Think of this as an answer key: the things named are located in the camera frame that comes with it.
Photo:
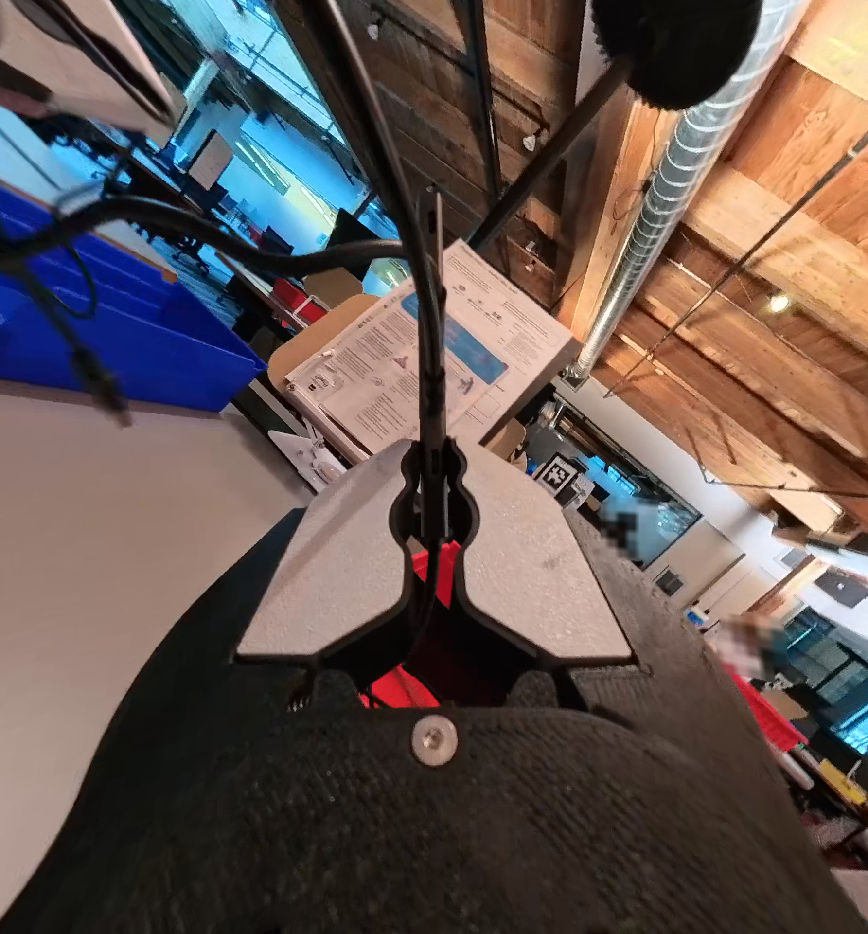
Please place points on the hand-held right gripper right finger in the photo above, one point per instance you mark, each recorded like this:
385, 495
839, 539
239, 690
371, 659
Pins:
543, 576

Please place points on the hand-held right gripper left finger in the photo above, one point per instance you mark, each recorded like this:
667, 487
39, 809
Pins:
324, 569

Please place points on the red plastic bin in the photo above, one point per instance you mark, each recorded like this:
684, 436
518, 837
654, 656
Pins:
394, 692

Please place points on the blue plastic bin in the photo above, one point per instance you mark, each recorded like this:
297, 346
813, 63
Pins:
149, 343

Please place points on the long grey USB hub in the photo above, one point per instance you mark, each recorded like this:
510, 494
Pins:
437, 233

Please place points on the grey desk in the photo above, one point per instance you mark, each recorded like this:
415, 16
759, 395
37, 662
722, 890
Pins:
76, 584

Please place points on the black framed marker sign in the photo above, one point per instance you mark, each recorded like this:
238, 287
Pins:
561, 478

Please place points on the document stand with instruction sheets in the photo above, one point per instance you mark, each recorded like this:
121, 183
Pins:
492, 350

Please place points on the ceiling lamp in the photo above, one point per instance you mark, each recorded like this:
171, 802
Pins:
778, 301

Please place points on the black boom pole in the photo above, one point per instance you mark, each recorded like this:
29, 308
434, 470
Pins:
550, 153

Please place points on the black fuzzy microphone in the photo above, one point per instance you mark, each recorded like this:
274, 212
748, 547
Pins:
674, 51

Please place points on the silver spiral duct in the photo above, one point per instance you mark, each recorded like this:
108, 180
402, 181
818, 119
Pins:
667, 204

